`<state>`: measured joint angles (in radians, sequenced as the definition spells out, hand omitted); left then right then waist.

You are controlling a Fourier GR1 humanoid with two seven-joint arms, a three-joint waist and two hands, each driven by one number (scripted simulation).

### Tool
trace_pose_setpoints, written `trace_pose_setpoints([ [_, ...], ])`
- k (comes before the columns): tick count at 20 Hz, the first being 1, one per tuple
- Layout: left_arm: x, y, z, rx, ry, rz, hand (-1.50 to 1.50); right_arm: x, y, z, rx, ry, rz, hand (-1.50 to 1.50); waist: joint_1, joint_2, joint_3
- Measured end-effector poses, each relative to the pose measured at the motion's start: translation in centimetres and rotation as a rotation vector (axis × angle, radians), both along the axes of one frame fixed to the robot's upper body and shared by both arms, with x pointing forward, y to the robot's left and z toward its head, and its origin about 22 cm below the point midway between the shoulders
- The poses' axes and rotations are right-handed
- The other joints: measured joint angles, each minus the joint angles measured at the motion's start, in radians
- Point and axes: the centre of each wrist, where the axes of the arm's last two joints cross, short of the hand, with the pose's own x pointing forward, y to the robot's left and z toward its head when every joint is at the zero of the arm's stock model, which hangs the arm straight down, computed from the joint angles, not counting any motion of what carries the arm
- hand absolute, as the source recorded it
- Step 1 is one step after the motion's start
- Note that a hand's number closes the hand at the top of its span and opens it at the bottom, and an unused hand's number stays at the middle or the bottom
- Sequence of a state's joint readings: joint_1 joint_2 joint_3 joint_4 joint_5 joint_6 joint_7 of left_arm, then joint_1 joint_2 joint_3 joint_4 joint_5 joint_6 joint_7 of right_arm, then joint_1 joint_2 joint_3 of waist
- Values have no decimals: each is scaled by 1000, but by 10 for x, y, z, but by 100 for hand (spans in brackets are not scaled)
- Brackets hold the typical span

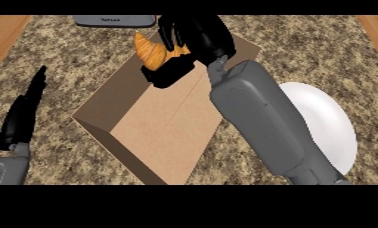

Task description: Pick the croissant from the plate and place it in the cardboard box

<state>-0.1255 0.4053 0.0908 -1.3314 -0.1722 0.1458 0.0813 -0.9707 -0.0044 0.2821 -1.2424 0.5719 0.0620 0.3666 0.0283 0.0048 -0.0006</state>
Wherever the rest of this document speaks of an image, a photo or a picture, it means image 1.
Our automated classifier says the grey flat appliance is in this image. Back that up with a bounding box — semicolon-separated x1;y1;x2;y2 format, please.
71;15;158;29

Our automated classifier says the open cardboard box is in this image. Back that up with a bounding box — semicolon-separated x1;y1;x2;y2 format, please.
71;31;263;186

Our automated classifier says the golden croissant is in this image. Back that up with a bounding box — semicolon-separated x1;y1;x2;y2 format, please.
133;32;192;72

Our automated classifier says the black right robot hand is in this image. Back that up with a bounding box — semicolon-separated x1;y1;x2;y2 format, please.
141;14;238;89

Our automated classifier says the white plate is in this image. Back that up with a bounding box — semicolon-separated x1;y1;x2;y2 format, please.
278;81;359;176

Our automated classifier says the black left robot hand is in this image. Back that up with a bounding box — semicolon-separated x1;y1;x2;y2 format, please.
0;65;49;151

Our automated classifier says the wooden side panel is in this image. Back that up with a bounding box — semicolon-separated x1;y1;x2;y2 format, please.
356;15;378;51
0;15;34;61

